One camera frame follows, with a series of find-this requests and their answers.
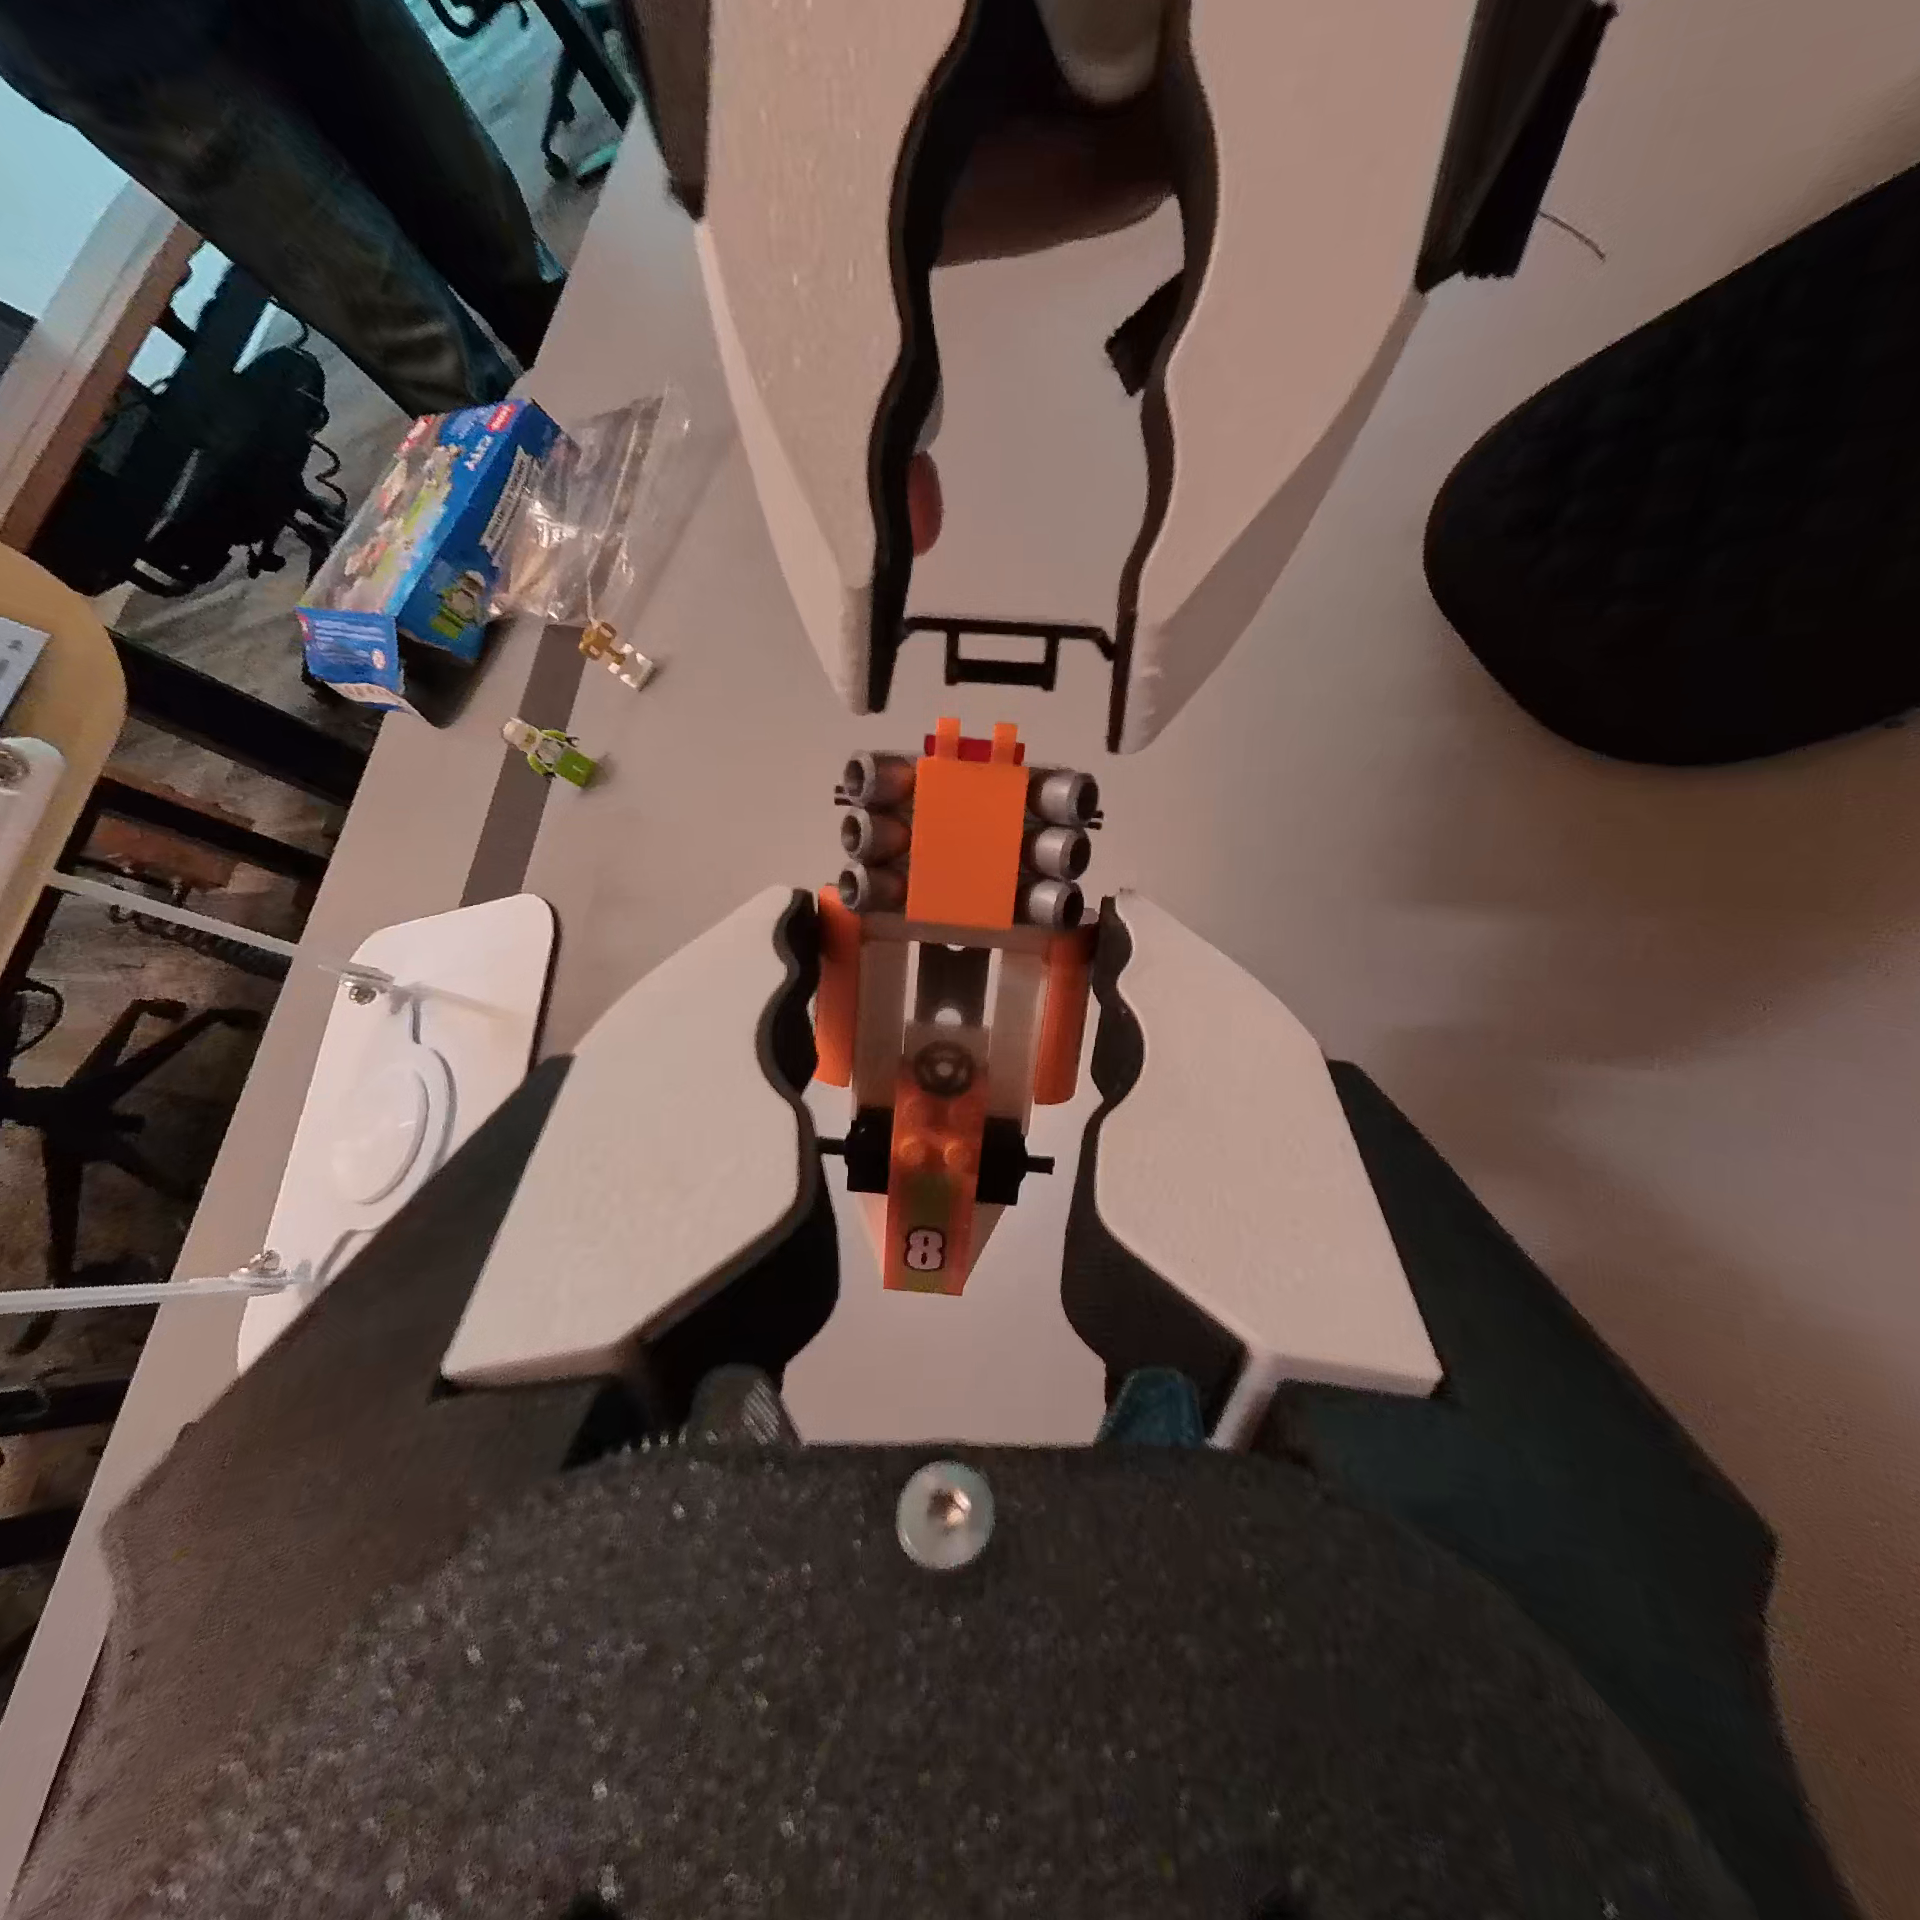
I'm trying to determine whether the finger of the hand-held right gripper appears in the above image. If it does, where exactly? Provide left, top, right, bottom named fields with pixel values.
left=1104, top=0, right=1502, bottom=752
left=689, top=0, right=968, bottom=722

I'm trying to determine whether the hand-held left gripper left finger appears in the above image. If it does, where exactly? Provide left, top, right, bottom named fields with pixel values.
left=446, top=891, right=835, bottom=1397

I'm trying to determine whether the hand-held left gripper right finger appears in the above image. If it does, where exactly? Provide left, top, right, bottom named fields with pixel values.
left=1065, top=891, right=1445, bottom=1403

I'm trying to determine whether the white book stand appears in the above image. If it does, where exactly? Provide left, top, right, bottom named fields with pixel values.
left=0, top=891, right=568, bottom=1388

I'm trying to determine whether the orange printed lego piece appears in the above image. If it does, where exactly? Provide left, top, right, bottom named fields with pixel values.
left=877, top=1117, right=998, bottom=1298

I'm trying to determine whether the orange white lego car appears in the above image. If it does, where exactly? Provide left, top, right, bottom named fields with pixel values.
left=805, top=719, right=1117, bottom=1298

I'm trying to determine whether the black lego frame piece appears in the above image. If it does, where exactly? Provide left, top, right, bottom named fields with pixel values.
left=897, top=611, right=1129, bottom=692

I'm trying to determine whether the orange lego plate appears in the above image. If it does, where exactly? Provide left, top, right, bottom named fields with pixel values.
left=911, top=719, right=1040, bottom=938

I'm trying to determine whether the clear plastic bag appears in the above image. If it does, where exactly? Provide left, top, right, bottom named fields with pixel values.
left=495, top=383, right=697, bottom=650

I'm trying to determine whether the black textured pad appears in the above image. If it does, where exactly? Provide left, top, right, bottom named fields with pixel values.
left=1423, top=160, right=1920, bottom=770

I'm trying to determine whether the green minifigure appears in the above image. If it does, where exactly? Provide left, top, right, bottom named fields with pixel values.
left=502, top=718, right=605, bottom=792

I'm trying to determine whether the blue cardboard box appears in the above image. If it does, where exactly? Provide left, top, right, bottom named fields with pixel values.
left=291, top=397, right=579, bottom=712

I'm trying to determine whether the black office chair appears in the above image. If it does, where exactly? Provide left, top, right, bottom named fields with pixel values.
left=35, top=340, right=337, bottom=608

